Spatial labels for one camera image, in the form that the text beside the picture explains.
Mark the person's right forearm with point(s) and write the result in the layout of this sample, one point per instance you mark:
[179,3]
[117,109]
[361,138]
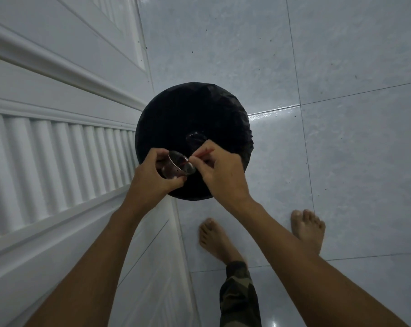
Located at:
[311,265]

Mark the person's right foot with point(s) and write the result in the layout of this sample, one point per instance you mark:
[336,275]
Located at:
[309,231]

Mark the person's foot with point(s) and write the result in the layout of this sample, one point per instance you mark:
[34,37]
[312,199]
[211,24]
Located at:
[215,240]
[309,231]

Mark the white panelled door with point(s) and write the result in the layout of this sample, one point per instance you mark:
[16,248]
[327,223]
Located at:
[48,132]

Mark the person's right hand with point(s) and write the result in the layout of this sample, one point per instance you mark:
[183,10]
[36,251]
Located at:
[222,177]

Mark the person's left hand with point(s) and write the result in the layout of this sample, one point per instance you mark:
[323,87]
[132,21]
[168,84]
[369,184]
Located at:
[147,182]

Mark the person's left forearm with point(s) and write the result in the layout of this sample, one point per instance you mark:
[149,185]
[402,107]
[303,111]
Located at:
[89,265]

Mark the camouflage trousers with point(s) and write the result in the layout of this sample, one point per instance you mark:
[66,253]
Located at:
[239,296]

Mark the black bin with bag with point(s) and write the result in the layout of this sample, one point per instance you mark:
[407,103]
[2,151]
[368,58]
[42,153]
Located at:
[191,112]

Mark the person's right thumb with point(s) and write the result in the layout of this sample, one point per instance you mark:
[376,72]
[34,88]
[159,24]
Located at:
[198,163]

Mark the person's left thumb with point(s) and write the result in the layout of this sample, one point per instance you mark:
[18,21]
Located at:
[176,181]

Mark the small metal cup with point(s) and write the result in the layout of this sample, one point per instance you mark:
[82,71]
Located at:
[178,163]

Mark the person's left foot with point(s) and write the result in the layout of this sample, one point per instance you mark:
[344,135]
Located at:
[215,240]

